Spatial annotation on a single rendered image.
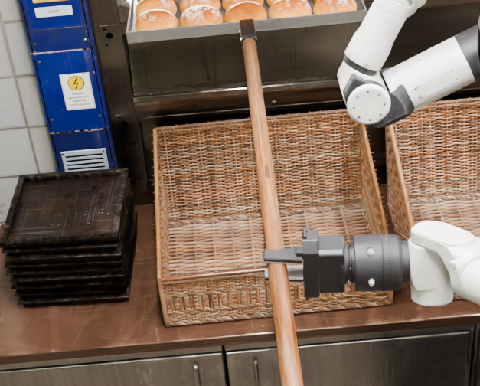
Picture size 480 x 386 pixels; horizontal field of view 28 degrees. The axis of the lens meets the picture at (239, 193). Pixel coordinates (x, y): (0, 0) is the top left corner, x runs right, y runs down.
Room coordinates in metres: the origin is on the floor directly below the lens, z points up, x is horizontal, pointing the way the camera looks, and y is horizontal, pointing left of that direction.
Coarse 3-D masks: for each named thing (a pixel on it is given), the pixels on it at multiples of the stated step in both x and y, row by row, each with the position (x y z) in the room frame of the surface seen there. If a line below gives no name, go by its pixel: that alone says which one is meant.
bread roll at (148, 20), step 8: (152, 8) 2.04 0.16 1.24; (160, 8) 2.03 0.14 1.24; (144, 16) 2.02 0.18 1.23; (152, 16) 2.01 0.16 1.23; (160, 16) 2.01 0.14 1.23; (168, 16) 2.02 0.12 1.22; (136, 24) 2.02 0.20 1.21; (144, 24) 2.01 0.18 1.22; (152, 24) 2.00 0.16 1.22; (160, 24) 2.00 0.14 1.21; (168, 24) 2.01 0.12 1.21; (176, 24) 2.02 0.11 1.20
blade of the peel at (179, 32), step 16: (176, 0) 2.19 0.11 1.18; (176, 16) 2.10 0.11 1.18; (304, 16) 1.98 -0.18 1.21; (320, 16) 1.98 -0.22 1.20; (336, 16) 1.98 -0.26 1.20; (352, 16) 1.98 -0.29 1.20; (128, 32) 1.99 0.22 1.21; (144, 32) 1.99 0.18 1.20; (160, 32) 1.99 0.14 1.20; (176, 32) 1.99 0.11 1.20; (192, 32) 1.99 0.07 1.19; (208, 32) 1.99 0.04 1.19; (224, 32) 1.99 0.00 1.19
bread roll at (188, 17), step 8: (192, 8) 2.02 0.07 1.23; (200, 8) 2.02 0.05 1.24; (208, 8) 2.02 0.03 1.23; (216, 8) 2.03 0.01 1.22; (184, 16) 2.01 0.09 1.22; (192, 16) 2.01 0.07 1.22; (200, 16) 2.00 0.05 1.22; (208, 16) 2.00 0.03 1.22; (216, 16) 2.01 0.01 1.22; (184, 24) 2.01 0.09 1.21; (192, 24) 2.00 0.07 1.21; (200, 24) 2.00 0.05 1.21; (208, 24) 2.00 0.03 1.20
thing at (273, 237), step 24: (264, 120) 1.56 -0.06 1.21; (264, 144) 1.47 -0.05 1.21; (264, 168) 1.39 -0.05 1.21; (264, 192) 1.32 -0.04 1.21; (264, 216) 1.26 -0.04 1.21; (288, 288) 1.08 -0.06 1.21; (288, 312) 1.02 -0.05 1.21; (288, 336) 0.97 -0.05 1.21; (288, 360) 0.93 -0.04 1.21; (288, 384) 0.88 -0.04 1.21
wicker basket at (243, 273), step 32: (160, 128) 2.14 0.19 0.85; (192, 128) 2.13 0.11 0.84; (224, 128) 2.14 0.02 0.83; (352, 128) 2.13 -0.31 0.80; (160, 160) 2.04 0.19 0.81; (192, 160) 2.11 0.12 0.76; (224, 160) 2.11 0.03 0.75; (288, 160) 2.11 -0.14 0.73; (320, 160) 2.10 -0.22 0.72; (352, 160) 2.10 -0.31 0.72; (160, 192) 1.97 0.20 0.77; (192, 192) 2.09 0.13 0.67; (224, 192) 2.09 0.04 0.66; (256, 192) 2.08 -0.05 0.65; (288, 192) 2.08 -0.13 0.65; (320, 192) 2.08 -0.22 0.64; (352, 192) 2.08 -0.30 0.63; (160, 224) 1.83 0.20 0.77; (192, 224) 2.05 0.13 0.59; (224, 224) 2.04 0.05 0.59; (256, 224) 2.03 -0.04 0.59; (288, 224) 2.01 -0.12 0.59; (320, 224) 2.00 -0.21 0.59; (352, 224) 1.99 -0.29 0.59; (384, 224) 1.77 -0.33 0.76; (160, 256) 1.74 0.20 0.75; (224, 256) 1.91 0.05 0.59; (256, 256) 1.90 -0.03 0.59; (160, 288) 1.67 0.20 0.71; (192, 288) 1.68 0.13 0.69; (224, 288) 1.68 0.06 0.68; (256, 288) 1.67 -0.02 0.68; (352, 288) 1.68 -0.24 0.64; (192, 320) 1.68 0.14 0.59; (224, 320) 1.67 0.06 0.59
